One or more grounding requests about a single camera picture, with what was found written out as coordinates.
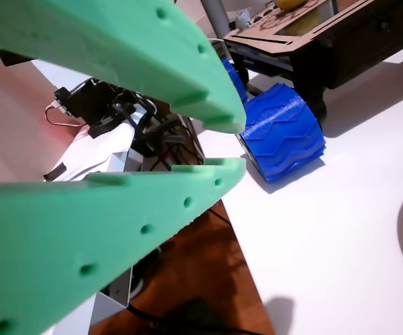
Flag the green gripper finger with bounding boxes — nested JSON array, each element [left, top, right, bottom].
[[0, 157, 247, 335], [0, 0, 248, 134]]

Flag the yellow lemon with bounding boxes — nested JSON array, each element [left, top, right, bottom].
[[274, 0, 314, 10]]

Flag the grey metal pole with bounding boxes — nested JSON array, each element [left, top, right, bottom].
[[200, 0, 231, 40]]

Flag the blue rover wheel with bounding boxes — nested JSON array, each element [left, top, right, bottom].
[[238, 82, 328, 185], [220, 57, 250, 105]]

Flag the wooden microrover chassis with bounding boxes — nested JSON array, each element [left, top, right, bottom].
[[222, 0, 403, 119]]

